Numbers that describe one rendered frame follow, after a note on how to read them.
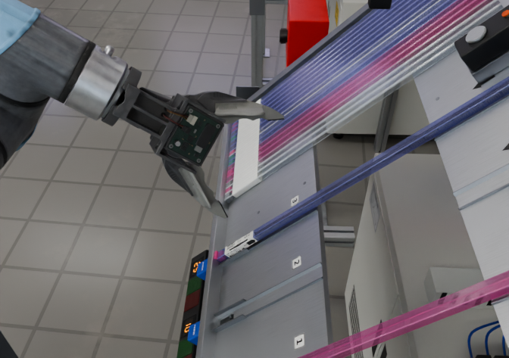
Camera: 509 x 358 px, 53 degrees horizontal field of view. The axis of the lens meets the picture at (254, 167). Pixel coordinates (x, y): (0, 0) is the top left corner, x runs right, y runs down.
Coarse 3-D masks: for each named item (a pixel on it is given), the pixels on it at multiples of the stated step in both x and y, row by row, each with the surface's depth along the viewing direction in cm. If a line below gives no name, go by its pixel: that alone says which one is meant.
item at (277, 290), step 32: (256, 192) 83; (288, 192) 77; (256, 224) 78; (288, 224) 72; (320, 224) 68; (256, 256) 74; (288, 256) 68; (320, 256) 64; (224, 288) 75; (256, 288) 69; (288, 288) 65; (320, 288) 60; (224, 320) 71; (256, 320) 66; (288, 320) 61; (320, 320) 58; (224, 352) 67; (256, 352) 62; (288, 352) 58
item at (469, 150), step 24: (504, 0) 65; (432, 72) 68; (456, 72) 64; (504, 72) 58; (432, 96) 65; (456, 96) 62; (504, 96) 56; (432, 120) 62; (480, 120) 57; (504, 120) 54; (456, 144) 57; (480, 144) 55; (504, 144) 52; (456, 168) 55; (480, 168) 53; (504, 168) 51; (456, 192) 53; (480, 192) 51; (504, 192) 49; (480, 216) 50; (504, 216) 48; (480, 240) 48; (504, 240) 47; (480, 264) 47; (504, 264) 45; (504, 312) 43; (504, 336) 42
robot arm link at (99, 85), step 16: (96, 48) 55; (112, 48) 56; (96, 64) 53; (112, 64) 55; (80, 80) 53; (96, 80) 53; (112, 80) 54; (80, 96) 54; (96, 96) 54; (112, 96) 54; (80, 112) 56; (96, 112) 55
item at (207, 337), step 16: (224, 128) 102; (224, 144) 98; (224, 160) 94; (224, 176) 91; (224, 192) 89; (224, 208) 87; (224, 224) 84; (224, 240) 82; (208, 256) 79; (208, 272) 76; (208, 288) 74; (208, 304) 72; (208, 320) 71; (208, 336) 69; (208, 352) 68
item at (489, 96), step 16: (480, 96) 57; (496, 96) 56; (464, 112) 58; (432, 128) 60; (448, 128) 59; (400, 144) 62; (416, 144) 61; (384, 160) 63; (352, 176) 65; (320, 192) 68; (336, 192) 67; (304, 208) 70; (272, 224) 72; (224, 256) 77
